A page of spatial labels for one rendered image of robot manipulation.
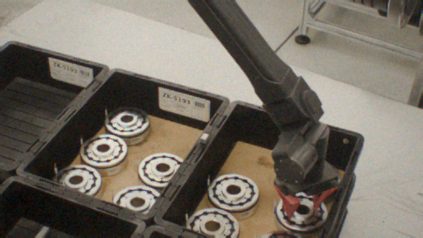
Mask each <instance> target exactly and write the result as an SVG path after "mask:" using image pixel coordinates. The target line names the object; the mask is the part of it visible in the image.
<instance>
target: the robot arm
mask: <svg viewBox="0 0 423 238"><path fill-rule="evenodd" d="M187 1H188V2H189V5H191V6H192V8H193V9H194V11H195V12H196V13H197V14H198V15H199V17H200V18H201V19H202V20H203V21H204V23H205V24H206V25H207V27H209V30H210V31H212V33H213V34H214V36H215V37H216V38H217V39H218V40H219V42H220V43H221V44H222V46H224V47H225V50H226V51H227V52H228V53H229V54H230V56H231V57H232V59H233V60H234V61H235V62H236V63H237V65H238V66H240V69H241V70H242V71H243V72H244V73H245V76H246V77H247V79H248V80H249V81H250V82H251V86H252V87H253V89H254V92H255V93H256V96H257V97H258V98H259V99H260V100H261V102H262V105H261V107H262V108H263V109H264V110H265V111H266V112H267V113H268V115H269V116H270V117H271V118H272V120H273V121H274V122H275V123H276V125H277V127H278V128H279V130H280V131H281V135H280V136H279V141H278V143H277V144H276V146H275V147H274V149H273V150H272V152H271V157H272V159H273V161H274V171H275V174H276V178H275V179H274V182H273V185H274V188H276V190H277V192H278V194H279V197H280V198H281V199H282V201H283V207H284V210H285V212H286V214H287V216H288V217H289V218H290V219H291V217H292V215H294V213H295V211H296V210H297V207H298V205H299V204H300V203H301V201H300V200H299V198H298V197H297V196H296V194H297V193H300V192H302V191H303V192H304V193H305V194H306V195H307V196H308V197H310V196H312V199H313V204H314V205H315V206H316V208H318V207H319V206H320V205H321V204H322V203H323V202H324V201H325V200H326V199H327V198H328V197H329V196H330V195H331V194H332V193H333V192H334V191H335V190H336V189H337V188H338V184H339V182H338V181H337V178H338V173H337V172H336V171H335V170H334V169H333V168H332V167H331V166H330V165H329V164H328V162H326V147H327V142H328V137H329V133H330V130H329V128H328V126H327V125H326V124H325V123H322V122H321V121H319V120H320V119H321V118H322V115H323V114H324V111H323V110H322V107H321V106H322V102H321V100H320V99H319V98H318V95H317V93H316V92H314V91H313V90H312V89H311V88H310V87H309V84H308V83H307V82H306V81H305V79H304V78H303V77H302V76H299V77H297V75H296V74H295V73H294V71H293V70H292V68H290V67H289V65H288V64H286V63H285V62H283V61H282V60H281V59H280V58H279V56H278V55H277V54H276V53H275V52H274V51H273V49H272V48H271V47H270V46H269V43H268V42H266V40H265V39H264V38H263V37H262V35H261V34H260V33H259V31H258V29H257V28H256V27H255V26H254V23H252V21H251V20H250V19H249V18H248V16H247V15H246V14H245V13H244V10H242V9H241V7H240V6H239V4H238V3H237V1H235V0H187ZM321 192H323V194H322V195H320V197H319V199H318V193H321Z"/></svg>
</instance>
